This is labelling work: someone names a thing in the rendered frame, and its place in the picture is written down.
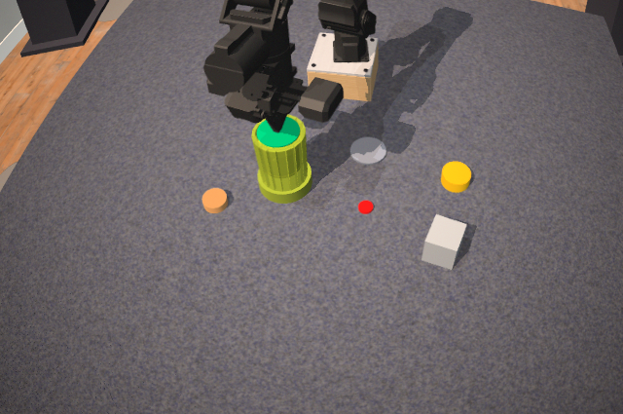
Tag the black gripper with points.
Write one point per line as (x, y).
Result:
(317, 102)

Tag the orange disc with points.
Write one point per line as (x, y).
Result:
(214, 200)

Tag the light grey flat disc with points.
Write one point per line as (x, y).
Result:
(368, 151)

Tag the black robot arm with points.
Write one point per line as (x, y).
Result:
(240, 53)

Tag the olive-green ribbed jar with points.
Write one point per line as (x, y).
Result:
(282, 159)

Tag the yellow short cylinder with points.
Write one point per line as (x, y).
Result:
(455, 177)

